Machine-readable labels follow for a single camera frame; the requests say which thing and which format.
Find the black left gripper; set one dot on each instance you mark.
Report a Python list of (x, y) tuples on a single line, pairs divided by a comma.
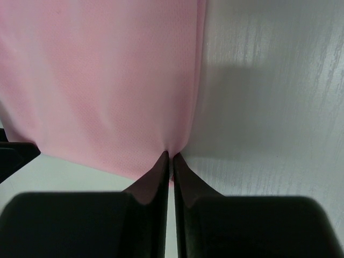
[(15, 155)]

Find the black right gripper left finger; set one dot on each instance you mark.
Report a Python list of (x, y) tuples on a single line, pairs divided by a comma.
[(130, 223)]

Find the pink t shirt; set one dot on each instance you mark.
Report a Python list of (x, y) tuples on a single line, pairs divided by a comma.
[(106, 84)]

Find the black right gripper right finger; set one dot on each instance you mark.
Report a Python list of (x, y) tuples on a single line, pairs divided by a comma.
[(210, 224)]

